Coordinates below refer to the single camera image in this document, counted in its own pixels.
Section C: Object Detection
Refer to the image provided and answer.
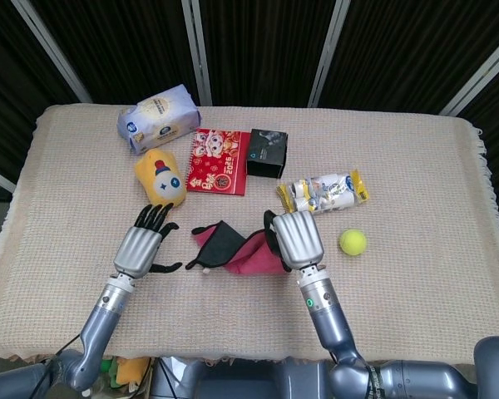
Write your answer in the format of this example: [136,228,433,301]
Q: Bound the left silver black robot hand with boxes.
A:
[113,202,184,279]

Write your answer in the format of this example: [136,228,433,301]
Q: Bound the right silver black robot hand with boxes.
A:
[263,209,326,273]

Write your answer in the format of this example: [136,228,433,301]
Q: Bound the black and pink cloth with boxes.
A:
[185,219,290,276]

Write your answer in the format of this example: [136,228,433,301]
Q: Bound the yellow-green tennis ball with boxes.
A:
[338,229,368,257]

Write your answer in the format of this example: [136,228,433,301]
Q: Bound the white rolls yellow pack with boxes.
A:
[275,168,370,216]

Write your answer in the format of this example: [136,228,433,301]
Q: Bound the yellow plush toy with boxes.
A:
[133,148,188,209]

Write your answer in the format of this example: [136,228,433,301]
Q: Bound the black cardboard box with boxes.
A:
[245,128,289,179]

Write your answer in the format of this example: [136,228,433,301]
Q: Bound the red spiral calendar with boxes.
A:
[185,127,253,196]

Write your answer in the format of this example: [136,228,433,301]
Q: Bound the beige woven tablecloth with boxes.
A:
[0,103,499,367]

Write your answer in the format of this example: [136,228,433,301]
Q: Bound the yellow stuffed toy under table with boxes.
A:
[116,357,151,386]

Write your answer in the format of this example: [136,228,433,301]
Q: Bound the green toy under table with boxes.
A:
[99,357,120,388]

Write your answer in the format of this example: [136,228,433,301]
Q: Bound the purple tissue pack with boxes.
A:
[116,84,202,155]

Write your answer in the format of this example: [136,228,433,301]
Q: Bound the grey-blue robot torso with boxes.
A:
[149,356,333,399]

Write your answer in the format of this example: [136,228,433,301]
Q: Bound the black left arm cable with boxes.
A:
[37,333,84,399]

